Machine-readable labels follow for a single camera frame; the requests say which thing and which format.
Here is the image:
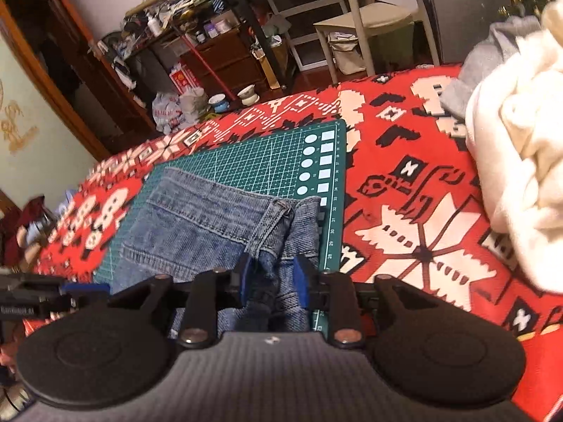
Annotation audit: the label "brown wooden drawer cabinet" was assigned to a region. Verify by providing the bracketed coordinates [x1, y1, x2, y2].
[180, 31, 269, 97]

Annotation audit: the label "brown wooden door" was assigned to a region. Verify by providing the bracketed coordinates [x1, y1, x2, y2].
[0, 0, 159, 159]

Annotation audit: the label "red-handled broom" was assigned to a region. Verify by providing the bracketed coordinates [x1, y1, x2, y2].
[173, 26, 236, 102]

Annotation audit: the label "white drawer unit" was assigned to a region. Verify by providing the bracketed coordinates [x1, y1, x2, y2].
[263, 0, 353, 71]

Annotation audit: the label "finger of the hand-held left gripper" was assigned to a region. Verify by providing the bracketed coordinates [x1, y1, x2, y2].
[60, 282, 112, 312]

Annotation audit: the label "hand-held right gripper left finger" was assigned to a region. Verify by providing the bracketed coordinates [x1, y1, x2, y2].
[108, 254, 253, 349]

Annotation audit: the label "light blue denim jeans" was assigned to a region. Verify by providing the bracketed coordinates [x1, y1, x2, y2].
[112, 169, 322, 335]

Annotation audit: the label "cream knit sweater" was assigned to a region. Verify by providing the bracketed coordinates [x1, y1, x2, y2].
[465, 0, 563, 293]

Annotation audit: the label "grey crumpled garment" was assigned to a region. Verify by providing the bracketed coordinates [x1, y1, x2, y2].
[440, 15, 546, 119]

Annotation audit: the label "white plastic bag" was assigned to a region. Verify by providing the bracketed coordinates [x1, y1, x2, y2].
[152, 92, 185, 133]

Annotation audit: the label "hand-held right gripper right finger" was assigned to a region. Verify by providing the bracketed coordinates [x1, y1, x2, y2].
[293, 254, 441, 349]

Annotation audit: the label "cluttered storage shelf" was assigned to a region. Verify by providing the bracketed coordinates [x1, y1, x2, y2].
[94, 0, 247, 66]

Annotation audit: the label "white stuffed bag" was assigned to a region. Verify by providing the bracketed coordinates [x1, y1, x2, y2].
[178, 87, 209, 121]

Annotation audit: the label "red clothes pile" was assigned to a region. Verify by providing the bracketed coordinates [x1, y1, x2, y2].
[0, 196, 58, 269]

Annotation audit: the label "brown paper bag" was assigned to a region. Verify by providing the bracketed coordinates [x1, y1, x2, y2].
[253, 46, 286, 91]

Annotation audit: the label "gold wall decal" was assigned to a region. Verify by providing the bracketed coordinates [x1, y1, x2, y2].
[0, 79, 40, 154]

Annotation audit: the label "beige plastic chair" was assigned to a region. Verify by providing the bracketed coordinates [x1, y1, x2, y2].
[313, 0, 441, 86]

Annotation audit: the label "green cutting mat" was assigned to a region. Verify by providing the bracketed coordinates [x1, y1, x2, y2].
[92, 119, 348, 332]

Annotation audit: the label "white fabric basket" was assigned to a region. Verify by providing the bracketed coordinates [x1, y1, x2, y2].
[328, 31, 368, 75]

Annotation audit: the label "red patterned blanket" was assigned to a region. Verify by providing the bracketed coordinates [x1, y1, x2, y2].
[31, 64, 563, 422]

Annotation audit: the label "red cardboard box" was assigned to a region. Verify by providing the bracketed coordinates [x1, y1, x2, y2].
[169, 64, 198, 97]

